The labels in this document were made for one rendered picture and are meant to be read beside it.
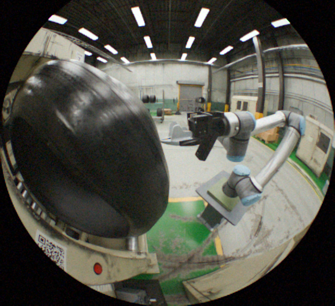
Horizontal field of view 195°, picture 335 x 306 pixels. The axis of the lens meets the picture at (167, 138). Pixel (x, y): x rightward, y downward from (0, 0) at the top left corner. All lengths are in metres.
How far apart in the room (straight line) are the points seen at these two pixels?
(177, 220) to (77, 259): 1.31
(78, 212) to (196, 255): 1.20
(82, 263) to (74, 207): 0.38
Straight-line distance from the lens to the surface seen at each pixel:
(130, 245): 0.47
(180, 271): 1.39
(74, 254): 0.28
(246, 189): 0.79
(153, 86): 11.46
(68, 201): 0.63
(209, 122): 0.28
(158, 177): 0.15
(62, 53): 0.67
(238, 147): 0.43
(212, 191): 0.97
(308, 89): 8.10
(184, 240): 1.40
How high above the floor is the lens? 1.37
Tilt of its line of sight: 23 degrees down
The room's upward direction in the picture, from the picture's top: straight up
